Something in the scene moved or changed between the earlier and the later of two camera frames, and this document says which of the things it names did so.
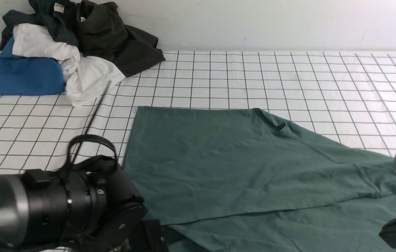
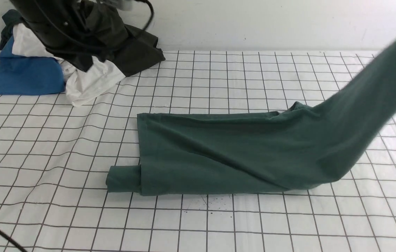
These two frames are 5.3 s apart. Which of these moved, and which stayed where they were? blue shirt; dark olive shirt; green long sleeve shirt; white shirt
Moved: green long sleeve shirt
Stayed: blue shirt; white shirt; dark olive shirt
